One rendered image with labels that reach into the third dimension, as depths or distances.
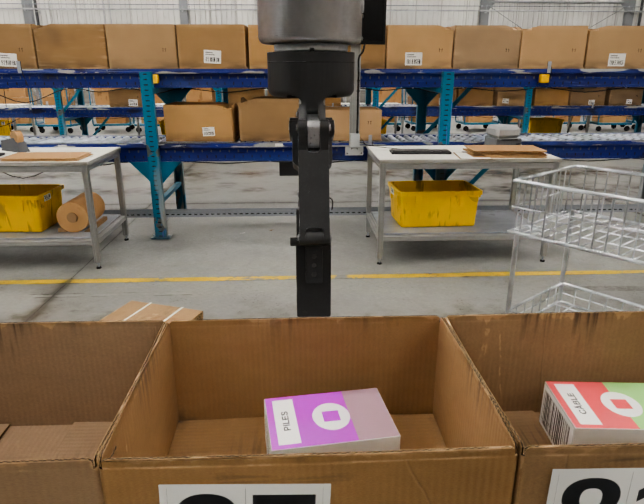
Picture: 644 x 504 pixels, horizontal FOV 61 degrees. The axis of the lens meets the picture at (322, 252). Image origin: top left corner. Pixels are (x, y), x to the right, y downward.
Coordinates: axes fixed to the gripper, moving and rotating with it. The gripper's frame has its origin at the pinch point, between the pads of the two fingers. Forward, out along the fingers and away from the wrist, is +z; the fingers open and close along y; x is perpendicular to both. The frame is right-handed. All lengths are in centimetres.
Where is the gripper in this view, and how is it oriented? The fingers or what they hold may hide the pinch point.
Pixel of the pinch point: (312, 271)
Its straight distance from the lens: 53.3
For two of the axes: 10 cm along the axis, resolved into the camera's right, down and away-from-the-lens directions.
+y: -0.4, -3.2, 9.5
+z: 0.0, 9.5, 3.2
